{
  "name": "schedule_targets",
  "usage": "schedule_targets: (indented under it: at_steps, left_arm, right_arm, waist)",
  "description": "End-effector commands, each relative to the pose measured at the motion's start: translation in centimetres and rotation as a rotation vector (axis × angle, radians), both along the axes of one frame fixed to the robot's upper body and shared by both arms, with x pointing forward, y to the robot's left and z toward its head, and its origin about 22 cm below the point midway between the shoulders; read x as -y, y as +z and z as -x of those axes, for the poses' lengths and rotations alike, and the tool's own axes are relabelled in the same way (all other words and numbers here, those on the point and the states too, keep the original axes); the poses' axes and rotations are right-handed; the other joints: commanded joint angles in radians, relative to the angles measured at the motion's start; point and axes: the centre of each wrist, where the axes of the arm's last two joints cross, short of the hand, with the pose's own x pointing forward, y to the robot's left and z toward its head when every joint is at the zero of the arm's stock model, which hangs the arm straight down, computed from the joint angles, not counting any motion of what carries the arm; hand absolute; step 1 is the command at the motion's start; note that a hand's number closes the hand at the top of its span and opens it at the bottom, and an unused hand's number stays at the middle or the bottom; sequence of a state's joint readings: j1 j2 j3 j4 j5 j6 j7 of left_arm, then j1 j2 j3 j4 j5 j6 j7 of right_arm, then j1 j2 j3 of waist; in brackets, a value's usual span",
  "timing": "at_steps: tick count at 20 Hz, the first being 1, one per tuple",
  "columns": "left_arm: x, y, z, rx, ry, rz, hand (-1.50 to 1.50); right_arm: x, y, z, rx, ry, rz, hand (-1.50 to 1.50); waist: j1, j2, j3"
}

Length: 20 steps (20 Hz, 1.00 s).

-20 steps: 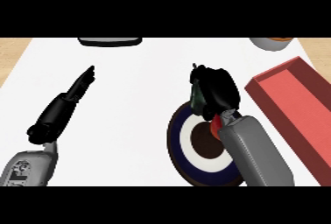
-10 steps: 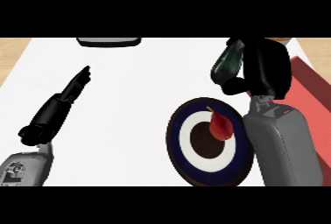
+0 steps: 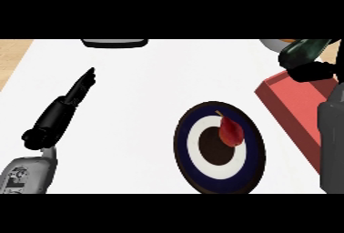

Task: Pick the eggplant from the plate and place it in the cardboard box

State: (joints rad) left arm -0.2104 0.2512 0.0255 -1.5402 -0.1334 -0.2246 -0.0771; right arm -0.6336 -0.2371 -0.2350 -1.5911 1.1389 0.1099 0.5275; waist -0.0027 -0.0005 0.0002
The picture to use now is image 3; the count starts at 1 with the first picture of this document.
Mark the navy and white round plate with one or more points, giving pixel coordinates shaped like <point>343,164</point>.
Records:
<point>223,168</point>

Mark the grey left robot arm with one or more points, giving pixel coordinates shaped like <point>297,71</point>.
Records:
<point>27,174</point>

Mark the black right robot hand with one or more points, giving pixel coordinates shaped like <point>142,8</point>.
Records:
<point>313,72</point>

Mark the pale grey bowl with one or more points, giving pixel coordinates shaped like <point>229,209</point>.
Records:
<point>273,44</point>

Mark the dark green glossy bottle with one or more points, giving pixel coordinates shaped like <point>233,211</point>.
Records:
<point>304,51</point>

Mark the red cardboard box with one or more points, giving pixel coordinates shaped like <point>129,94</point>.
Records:
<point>300,103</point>

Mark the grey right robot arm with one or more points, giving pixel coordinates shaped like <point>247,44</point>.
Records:
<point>332,142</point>

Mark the black and grey appliance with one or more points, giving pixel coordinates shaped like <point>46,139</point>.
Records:
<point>114,42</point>

